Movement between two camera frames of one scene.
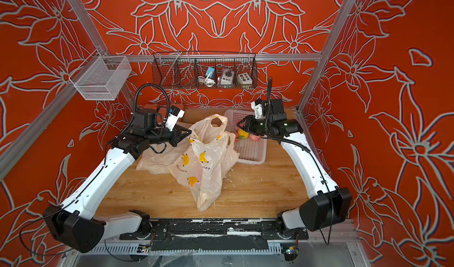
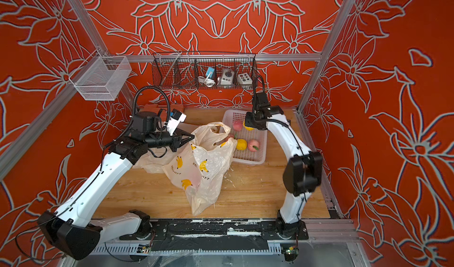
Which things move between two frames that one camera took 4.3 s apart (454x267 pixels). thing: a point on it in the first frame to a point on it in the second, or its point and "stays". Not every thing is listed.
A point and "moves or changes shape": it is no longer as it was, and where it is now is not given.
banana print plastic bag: [210, 152] moves or changes shape
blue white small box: [210, 69] stays
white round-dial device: [227, 77] stays
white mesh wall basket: [100, 77] stays
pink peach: [254, 137] to [253, 145]
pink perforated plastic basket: [250, 152] stays
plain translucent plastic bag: [157, 158] stays
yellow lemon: [241, 133] to [241, 144]
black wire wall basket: [206, 70] stays
